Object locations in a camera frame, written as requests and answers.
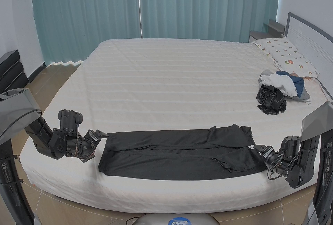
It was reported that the grey bedside table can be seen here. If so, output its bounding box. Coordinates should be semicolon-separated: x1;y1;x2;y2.
248;19;285;42

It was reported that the pile of clothes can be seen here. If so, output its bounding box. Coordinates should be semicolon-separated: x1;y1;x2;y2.
258;69;311;103

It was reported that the shiny black garment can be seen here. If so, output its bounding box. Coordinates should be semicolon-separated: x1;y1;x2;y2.
256;85;287;115

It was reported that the black chest of drawers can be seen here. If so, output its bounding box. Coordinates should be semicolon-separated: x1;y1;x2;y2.
0;50;28;94

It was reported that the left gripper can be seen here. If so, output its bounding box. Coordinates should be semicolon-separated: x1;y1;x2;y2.
83;129;103;153

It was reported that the black T-shirt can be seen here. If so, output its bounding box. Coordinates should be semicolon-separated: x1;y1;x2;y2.
97;125;268;181

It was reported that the white printed pillow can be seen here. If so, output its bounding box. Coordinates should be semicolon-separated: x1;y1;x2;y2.
251;36;320;78

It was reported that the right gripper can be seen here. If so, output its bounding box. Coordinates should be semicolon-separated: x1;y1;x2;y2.
261;146;277;165

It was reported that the bed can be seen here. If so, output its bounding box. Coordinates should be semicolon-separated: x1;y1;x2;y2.
21;12;333;213

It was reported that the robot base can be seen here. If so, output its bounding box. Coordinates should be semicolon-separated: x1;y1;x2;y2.
131;214;219;225

